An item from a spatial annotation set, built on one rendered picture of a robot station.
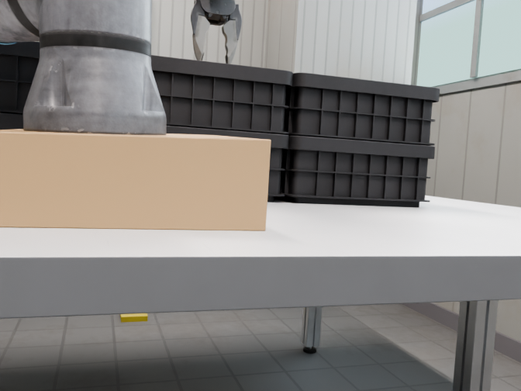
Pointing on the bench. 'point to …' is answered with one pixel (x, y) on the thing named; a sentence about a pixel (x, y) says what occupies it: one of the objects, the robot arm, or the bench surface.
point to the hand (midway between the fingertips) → (215, 58)
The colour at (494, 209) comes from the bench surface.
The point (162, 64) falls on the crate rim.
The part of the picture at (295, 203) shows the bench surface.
